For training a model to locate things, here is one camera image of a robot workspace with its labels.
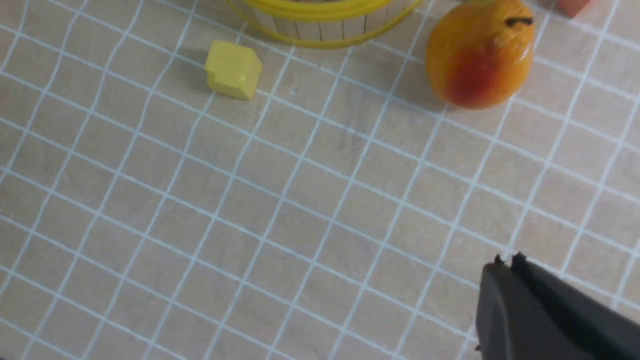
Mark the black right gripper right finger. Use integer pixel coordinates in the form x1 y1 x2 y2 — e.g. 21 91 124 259
510 252 640 360

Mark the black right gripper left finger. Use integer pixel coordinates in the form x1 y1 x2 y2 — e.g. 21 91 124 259
475 255 590 360

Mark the bamboo steamer tray yellow rim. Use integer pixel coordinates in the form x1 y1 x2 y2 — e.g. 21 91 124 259
227 0 421 49

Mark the checked beige tablecloth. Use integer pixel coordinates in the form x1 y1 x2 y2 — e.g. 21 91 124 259
0 0 639 360

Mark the orange plastic pear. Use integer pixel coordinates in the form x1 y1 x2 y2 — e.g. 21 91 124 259
425 0 536 110

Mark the salmon pink cube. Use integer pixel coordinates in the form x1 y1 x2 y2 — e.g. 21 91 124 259
556 0 598 19

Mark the yellow cube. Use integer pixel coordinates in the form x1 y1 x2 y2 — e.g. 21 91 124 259
205 39 263 101

